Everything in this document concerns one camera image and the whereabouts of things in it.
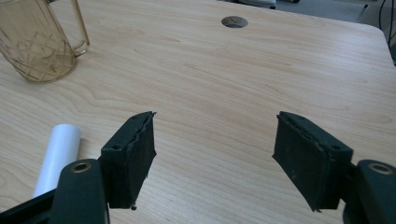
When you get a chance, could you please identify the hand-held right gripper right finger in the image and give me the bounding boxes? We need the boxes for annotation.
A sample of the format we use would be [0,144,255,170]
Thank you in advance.
[272,110,355,213]

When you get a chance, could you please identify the amber transparent cup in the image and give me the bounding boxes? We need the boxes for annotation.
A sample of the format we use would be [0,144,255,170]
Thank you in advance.
[0,0,91,84]

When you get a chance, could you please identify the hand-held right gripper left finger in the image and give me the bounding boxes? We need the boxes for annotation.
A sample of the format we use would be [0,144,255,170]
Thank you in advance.
[100,110,158,211]

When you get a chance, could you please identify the round table cable hole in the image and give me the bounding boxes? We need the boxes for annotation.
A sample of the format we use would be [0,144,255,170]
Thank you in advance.
[220,15,249,29]

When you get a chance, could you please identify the grey white toothbrush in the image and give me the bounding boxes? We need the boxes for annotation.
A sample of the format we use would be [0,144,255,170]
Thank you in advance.
[32,123,82,199]

